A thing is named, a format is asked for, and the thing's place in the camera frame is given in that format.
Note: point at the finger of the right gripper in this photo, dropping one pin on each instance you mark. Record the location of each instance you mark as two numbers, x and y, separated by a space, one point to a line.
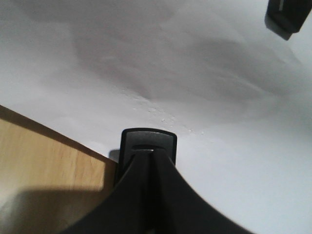
286 17

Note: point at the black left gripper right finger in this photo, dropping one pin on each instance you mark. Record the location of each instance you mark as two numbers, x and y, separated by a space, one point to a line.
178 208

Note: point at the black stapler with orange tab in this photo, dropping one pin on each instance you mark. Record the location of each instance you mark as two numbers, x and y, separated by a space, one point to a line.
143 140

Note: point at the white paper sheet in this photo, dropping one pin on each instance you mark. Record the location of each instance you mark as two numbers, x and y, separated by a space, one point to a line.
237 95

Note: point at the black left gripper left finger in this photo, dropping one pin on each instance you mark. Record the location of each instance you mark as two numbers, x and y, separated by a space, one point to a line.
124 211

